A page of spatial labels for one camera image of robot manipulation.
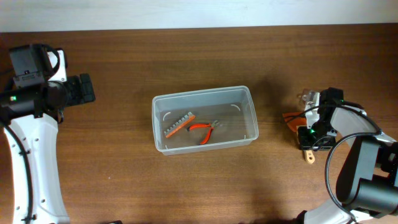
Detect clear plastic container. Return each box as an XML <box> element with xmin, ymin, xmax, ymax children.
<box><xmin>152</xmin><ymin>86</ymin><xmax>259</xmax><ymax>156</ymax></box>

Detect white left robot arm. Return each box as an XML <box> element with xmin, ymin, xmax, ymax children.
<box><xmin>1</xmin><ymin>73</ymin><xmax>96</xmax><ymax>223</ymax></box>

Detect clear case of coloured bits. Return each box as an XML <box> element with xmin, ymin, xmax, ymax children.
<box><xmin>298</xmin><ymin>89</ymin><xmax>320</xmax><ymax>105</ymax></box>

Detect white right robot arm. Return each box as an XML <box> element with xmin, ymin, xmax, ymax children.
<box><xmin>286</xmin><ymin>88</ymin><xmax>397</xmax><ymax>223</ymax></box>

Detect orange handled pliers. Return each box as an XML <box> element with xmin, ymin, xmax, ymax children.
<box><xmin>187</xmin><ymin>120</ymin><xmax>220</xmax><ymax>145</ymax></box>

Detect orange socket bit rail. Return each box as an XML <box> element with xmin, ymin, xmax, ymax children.
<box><xmin>164</xmin><ymin>112</ymin><xmax>196</xmax><ymax>138</ymax></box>

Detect orange scraper with wooden handle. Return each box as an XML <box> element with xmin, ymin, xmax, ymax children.
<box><xmin>282</xmin><ymin>112</ymin><xmax>315</xmax><ymax>164</ymax></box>

